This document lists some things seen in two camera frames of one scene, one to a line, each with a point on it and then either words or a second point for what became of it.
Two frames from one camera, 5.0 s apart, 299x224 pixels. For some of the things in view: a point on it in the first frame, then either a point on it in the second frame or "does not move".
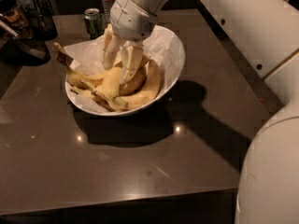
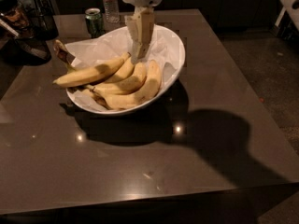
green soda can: [94, 21] does not move
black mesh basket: [41, 24] does not move
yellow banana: [106, 89] to [90, 74]
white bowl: [92, 89] does not move
